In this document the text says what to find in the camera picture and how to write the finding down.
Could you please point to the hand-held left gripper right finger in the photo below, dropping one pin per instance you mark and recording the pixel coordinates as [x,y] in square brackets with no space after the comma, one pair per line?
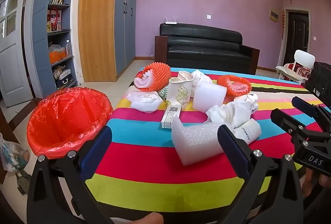
[236,151]

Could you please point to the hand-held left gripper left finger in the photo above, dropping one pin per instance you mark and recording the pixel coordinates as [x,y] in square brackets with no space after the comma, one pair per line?
[95,151]

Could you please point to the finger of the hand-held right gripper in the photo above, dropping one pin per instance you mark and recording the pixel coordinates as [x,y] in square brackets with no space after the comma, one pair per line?
[284,119]
[305,106]

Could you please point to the white printed paper bag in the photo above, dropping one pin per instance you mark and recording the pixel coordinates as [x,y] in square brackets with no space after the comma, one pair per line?
[232,112]

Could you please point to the white foam packing block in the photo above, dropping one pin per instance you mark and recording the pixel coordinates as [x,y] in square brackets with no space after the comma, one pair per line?
[194,143]

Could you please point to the red plastic bin liner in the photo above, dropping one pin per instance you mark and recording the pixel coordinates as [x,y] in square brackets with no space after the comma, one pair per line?
[64,115]

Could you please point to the white foam sheet roll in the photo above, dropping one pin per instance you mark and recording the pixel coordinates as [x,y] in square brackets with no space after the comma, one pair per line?
[208,97]

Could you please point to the small orange foam fruit net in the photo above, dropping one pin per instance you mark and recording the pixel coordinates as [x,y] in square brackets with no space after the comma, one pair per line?
[227,81]

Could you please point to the small white plastic bag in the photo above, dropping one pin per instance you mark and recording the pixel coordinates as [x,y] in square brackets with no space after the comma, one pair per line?
[144,103]

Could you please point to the white carton box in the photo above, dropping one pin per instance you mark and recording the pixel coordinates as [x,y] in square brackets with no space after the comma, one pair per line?
[169,116]

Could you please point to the teal zigzag cloth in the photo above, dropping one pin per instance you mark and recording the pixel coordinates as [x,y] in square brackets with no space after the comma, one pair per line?
[163,93]

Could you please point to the large orange foam fruit net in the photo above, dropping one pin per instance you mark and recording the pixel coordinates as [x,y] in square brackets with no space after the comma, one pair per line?
[157,74]

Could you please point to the person's right hand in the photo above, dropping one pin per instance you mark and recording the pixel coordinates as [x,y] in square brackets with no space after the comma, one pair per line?
[307,182]

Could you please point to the person's left hand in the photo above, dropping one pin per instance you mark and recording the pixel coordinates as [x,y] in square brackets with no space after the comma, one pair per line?
[150,218]

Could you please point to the black bag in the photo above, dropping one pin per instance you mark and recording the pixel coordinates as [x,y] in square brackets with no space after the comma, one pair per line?
[319,81]

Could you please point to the red and white cushion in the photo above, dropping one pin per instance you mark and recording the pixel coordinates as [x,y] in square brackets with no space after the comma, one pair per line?
[297,68]

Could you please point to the white chair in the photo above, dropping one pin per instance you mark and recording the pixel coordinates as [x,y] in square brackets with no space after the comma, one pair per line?
[305,57]

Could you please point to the striped colourful blanket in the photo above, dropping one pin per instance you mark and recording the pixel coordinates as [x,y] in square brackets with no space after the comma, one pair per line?
[144,159]

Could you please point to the dark entrance door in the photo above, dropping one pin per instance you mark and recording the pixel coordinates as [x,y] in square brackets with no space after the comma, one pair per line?
[297,32]

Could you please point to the dark blue case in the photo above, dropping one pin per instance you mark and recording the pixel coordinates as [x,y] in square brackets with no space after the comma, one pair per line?
[64,81]

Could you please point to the dark green cloth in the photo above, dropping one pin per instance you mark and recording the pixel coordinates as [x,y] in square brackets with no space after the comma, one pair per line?
[24,182]

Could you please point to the clear plastic bag of scraps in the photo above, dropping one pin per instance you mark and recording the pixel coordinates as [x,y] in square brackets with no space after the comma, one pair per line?
[13,156]

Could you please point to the cardboard boxes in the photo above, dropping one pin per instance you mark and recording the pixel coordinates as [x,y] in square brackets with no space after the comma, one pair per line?
[61,72]

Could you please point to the red hanging decoration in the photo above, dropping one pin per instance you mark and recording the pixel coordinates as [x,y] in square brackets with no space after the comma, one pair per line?
[283,19]

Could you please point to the yellow electrical panel box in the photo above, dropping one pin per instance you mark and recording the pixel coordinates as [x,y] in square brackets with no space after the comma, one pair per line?
[273,15]

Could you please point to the orange box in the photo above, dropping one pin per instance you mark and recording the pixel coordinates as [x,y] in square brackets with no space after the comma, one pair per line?
[57,56]

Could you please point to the clear plastic bottle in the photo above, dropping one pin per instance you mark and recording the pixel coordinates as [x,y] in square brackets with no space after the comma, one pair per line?
[68,48]

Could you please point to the clear plastic bags on shelf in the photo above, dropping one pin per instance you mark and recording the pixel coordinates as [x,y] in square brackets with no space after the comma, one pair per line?
[55,47]

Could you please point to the black leather sofa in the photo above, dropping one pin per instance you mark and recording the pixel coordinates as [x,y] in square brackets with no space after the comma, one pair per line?
[201,42]

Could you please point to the white panel door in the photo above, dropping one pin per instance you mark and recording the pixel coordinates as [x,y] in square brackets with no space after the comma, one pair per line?
[13,66]

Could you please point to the blue-grey bookshelf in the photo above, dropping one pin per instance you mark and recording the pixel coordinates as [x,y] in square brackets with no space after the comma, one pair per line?
[41,32]

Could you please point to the wooden and blue wardrobe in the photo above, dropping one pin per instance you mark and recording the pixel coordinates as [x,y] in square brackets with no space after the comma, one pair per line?
[103,19]

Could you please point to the red gift bag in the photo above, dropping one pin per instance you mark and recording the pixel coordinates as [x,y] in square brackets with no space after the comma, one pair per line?
[54,19]

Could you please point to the white router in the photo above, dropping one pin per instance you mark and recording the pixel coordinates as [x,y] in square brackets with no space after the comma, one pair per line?
[171,23]

